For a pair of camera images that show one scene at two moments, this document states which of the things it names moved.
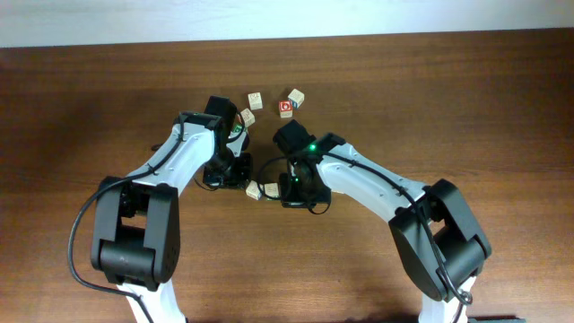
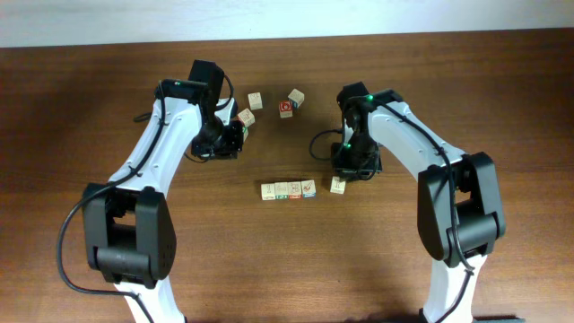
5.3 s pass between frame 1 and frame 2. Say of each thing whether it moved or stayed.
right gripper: moved
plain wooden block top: stayed
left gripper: moved
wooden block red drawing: stayed
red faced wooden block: stayed
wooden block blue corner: moved
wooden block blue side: stayed
